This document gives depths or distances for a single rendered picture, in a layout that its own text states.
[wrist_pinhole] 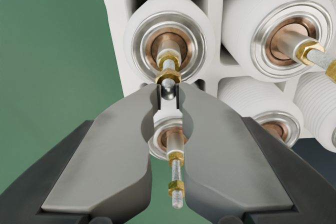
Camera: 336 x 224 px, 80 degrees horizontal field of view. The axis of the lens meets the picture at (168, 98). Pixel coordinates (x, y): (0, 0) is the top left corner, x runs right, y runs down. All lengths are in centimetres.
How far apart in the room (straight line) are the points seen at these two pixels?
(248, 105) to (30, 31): 47
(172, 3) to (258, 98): 15
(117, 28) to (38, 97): 39
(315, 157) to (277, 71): 40
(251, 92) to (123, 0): 20
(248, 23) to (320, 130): 18
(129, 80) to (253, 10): 18
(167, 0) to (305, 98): 24
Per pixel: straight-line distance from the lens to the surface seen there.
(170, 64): 16
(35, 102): 64
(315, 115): 34
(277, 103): 27
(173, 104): 25
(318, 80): 36
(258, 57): 23
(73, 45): 51
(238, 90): 30
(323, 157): 61
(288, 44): 22
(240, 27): 23
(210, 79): 30
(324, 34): 25
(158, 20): 20
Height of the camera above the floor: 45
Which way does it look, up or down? 60 degrees down
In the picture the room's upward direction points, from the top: 179 degrees counter-clockwise
